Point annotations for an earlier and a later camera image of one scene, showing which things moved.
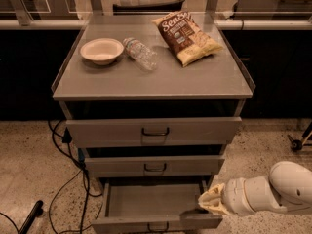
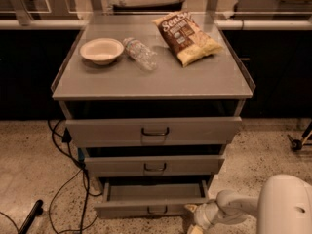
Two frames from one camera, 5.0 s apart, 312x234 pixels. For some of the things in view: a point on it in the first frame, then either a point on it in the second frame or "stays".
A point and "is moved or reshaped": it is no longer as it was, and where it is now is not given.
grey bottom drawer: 149,208 is moved or reshaped
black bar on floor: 36,212 stays
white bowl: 101,51 stays
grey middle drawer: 153,166 stays
